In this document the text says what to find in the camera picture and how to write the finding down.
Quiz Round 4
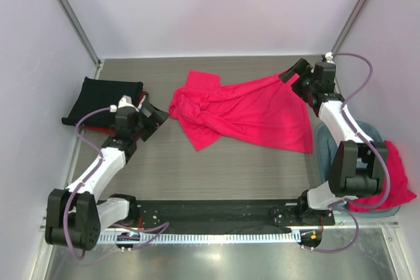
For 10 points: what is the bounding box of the black t shirt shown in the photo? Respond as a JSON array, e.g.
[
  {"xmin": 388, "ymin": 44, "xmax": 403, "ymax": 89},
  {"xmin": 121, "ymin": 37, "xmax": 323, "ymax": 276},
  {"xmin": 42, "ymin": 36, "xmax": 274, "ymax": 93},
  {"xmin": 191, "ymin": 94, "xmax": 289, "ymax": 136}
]
[{"xmin": 61, "ymin": 77, "xmax": 143, "ymax": 126}]

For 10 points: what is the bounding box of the pink t shirt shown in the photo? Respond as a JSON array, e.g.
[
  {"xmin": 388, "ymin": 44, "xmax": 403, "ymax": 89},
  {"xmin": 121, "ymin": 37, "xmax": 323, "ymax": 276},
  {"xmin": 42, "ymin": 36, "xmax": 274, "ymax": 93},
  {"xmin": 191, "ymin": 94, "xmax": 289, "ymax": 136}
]
[
  {"xmin": 347, "ymin": 140, "xmax": 417, "ymax": 213},
  {"xmin": 169, "ymin": 70, "xmax": 313, "ymax": 154}
]

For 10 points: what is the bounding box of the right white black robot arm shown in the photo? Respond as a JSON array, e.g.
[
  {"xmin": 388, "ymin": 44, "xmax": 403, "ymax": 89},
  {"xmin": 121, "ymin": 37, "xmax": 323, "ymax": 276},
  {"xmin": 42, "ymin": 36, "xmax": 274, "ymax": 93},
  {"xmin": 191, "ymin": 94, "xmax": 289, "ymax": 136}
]
[{"xmin": 279, "ymin": 53, "xmax": 390, "ymax": 225}]

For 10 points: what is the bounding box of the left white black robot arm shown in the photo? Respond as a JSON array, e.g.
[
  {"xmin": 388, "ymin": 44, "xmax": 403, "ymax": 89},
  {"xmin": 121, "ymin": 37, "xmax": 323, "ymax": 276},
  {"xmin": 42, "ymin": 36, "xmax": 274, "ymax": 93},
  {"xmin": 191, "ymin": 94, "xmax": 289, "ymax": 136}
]
[{"xmin": 45, "ymin": 96, "xmax": 169, "ymax": 252}]

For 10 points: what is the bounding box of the blue plastic basket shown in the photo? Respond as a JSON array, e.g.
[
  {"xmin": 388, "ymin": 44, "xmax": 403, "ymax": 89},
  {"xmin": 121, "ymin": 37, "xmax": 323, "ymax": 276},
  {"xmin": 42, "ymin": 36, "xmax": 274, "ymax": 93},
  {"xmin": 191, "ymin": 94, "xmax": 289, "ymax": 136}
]
[{"xmin": 314, "ymin": 121, "xmax": 400, "ymax": 218}]

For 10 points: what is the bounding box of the grey blue t shirt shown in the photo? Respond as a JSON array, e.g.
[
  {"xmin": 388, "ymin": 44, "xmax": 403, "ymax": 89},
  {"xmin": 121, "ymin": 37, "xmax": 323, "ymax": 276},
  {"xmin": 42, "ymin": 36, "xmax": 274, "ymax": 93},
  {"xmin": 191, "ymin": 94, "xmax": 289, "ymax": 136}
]
[{"xmin": 314, "ymin": 121, "xmax": 383, "ymax": 182}]

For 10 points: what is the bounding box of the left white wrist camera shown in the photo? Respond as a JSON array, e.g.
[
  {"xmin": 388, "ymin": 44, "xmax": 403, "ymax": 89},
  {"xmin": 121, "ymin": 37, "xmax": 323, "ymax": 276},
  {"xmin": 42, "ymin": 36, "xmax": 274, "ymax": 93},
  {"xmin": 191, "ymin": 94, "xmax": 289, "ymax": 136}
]
[{"xmin": 109, "ymin": 95, "xmax": 139, "ymax": 116}]

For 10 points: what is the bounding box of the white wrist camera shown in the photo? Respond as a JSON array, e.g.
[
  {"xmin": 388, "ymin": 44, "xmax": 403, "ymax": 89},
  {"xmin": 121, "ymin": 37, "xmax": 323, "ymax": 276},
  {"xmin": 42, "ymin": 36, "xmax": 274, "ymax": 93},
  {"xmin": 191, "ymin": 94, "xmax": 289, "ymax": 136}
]
[
  {"xmin": 322, "ymin": 52, "xmax": 334, "ymax": 64},
  {"xmin": 109, "ymin": 95, "xmax": 139, "ymax": 116}
]

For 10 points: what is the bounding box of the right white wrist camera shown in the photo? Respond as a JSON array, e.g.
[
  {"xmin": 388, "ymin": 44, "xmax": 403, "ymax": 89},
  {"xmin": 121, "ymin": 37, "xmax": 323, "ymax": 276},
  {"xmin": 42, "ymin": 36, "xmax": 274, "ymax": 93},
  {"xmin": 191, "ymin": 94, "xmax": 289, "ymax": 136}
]
[{"xmin": 322, "ymin": 52, "xmax": 334, "ymax": 64}]

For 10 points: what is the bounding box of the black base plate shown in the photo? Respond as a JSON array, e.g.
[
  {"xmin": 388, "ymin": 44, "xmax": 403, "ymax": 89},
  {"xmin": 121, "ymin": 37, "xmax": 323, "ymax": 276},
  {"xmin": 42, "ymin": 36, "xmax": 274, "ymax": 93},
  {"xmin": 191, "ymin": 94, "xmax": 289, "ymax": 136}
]
[{"xmin": 118, "ymin": 199, "xmax": 335, "ymax": 235}]

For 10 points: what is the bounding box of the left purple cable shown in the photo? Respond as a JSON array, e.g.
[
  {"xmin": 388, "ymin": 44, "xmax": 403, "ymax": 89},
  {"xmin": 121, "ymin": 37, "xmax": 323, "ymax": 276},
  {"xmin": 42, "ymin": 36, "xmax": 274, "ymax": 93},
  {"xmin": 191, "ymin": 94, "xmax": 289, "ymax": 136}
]
[{"xmin": 64, "ymin": 106, "xmax": 170, "ymax": 260}]

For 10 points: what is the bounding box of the purple cable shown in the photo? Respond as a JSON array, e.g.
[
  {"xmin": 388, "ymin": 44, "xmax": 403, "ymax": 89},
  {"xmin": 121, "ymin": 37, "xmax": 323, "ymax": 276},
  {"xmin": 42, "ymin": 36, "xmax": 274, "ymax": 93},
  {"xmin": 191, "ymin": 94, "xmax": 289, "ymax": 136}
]
[
  {"xmin": 303, "ymin": 52, "xmax": 391, "ymax": 253},
  {"xmin": 64, "ymin": 106, "xmax": 170, "ymax": 260}
]

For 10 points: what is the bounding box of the slotted white cable duct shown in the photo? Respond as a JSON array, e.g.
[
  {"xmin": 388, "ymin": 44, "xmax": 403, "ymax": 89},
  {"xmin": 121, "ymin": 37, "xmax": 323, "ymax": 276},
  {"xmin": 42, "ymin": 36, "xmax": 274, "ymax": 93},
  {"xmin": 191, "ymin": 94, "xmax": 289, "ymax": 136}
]
[{"xmin": 97, "ymin": 230, "xmax": 301, "ymax": 245}]

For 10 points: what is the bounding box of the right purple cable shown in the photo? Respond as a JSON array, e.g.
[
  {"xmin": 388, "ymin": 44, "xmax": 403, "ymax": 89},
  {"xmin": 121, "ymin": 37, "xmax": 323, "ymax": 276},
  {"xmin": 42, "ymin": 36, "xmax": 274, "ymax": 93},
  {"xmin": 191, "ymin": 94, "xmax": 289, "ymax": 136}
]
[{"xmin": 303, "ymin": 52, "xmax": 391, "ymax": 253}]

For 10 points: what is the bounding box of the left aluminium frame post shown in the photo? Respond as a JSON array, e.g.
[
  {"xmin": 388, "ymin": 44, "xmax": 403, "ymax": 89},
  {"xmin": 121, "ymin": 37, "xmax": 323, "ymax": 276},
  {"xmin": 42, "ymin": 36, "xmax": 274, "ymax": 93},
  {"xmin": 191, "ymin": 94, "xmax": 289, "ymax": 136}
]
[{"xmin": 57, "ymin": 0, "xmax": 101, "ymax": 69}]

